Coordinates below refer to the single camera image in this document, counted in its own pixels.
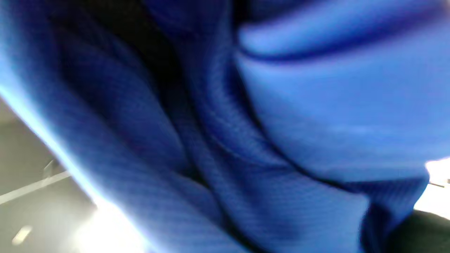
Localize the blue t-shirt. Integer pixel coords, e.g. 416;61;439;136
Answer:
0;0;450;253

